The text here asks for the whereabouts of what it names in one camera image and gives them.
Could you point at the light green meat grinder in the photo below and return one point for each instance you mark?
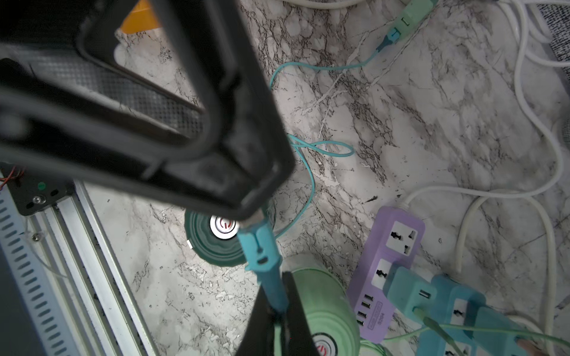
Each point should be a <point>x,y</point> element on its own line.
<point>329,316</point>

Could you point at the dark green meat grinder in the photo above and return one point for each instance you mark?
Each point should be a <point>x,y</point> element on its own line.
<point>214,239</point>

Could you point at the teal power strip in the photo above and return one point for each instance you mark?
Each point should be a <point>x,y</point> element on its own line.
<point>461,305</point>

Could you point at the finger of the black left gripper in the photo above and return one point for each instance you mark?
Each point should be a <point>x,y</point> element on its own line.
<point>68,108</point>

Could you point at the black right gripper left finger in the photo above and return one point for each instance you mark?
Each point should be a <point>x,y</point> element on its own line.
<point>258,339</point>

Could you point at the green usb wall adapter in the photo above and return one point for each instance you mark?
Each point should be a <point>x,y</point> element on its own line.
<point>412,16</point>

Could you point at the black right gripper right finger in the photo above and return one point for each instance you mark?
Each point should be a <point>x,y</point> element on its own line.
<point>296,338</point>

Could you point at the teal usb adapter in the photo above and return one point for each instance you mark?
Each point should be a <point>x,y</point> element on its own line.
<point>410,293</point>

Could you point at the orange power strip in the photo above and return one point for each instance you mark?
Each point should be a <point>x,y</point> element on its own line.
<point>141,18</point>

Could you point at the purple power strip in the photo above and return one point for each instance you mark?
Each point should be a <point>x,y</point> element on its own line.
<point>394,240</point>

